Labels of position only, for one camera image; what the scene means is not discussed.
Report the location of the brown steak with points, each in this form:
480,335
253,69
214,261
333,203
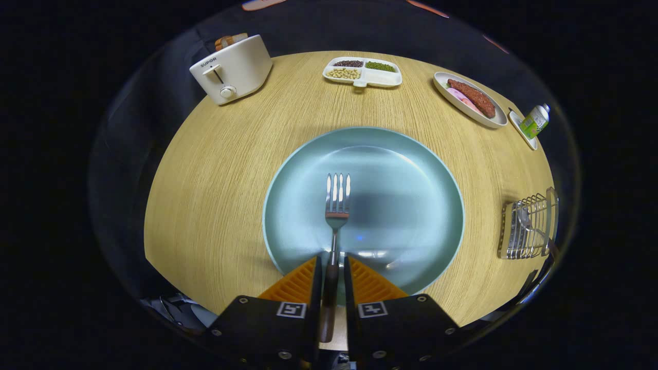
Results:
473,96

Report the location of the brown bread slice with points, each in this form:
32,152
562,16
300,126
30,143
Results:
239,38
222,42

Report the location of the cream dinner plate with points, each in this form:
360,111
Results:
447,97

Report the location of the green label metal bottle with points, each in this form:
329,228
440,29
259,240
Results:
533,122

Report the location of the pile of yellow beans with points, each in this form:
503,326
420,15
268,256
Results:
343,73

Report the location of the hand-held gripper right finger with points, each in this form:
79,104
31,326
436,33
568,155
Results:
349,288

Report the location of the white square coaster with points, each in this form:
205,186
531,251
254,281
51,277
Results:
520,129

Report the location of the pink ham slices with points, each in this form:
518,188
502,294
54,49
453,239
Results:
460,98

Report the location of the pile of green beans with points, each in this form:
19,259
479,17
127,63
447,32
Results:
380,66

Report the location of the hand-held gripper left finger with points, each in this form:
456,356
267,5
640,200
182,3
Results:
315,288

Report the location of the white divided tray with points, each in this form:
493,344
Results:
383,77

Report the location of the pile of dark beans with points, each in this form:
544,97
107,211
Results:
348,63

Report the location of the white toaster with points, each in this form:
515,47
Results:
241,67

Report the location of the light teal plate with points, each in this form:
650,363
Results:
401,205

